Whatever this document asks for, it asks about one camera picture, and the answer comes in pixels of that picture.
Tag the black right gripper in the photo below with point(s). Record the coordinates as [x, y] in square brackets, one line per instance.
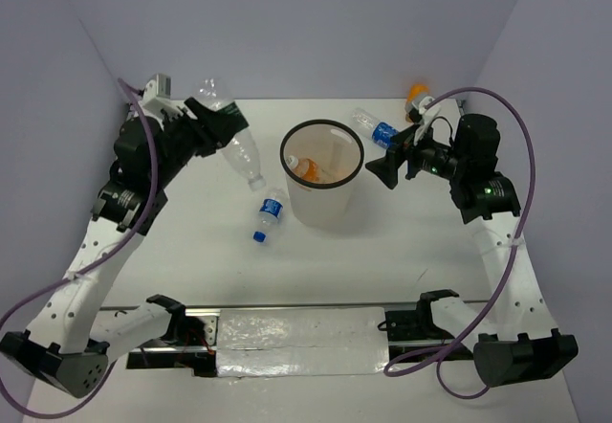
[386, 166]

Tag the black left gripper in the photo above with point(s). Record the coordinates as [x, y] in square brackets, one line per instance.
[208, 129]

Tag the green label clear plastic bottle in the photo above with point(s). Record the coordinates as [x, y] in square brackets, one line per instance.
[237, 143]

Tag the orange juice bottle white cap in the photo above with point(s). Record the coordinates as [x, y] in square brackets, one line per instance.
[304, 168]

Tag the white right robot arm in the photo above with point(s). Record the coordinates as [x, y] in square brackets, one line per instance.
[513, 339]

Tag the white bin with black rim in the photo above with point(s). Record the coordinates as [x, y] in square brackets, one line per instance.
[339, 154]

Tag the blue label white cap bottle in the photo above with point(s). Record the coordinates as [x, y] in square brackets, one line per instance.
[372, 128]

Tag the orange bottle with label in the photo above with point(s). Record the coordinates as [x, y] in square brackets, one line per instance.
[415, 94]

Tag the blue cap pepsi water bottle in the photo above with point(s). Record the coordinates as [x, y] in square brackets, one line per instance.
[269, 215]

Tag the silver foil tape panel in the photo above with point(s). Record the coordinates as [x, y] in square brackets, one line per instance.
[301, 342]

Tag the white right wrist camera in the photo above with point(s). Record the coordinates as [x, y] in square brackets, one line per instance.
[428, 110]

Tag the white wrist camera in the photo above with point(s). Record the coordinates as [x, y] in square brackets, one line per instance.
[428, 110]
[156, 95]

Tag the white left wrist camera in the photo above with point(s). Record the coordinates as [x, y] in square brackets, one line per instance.
[156, 95]

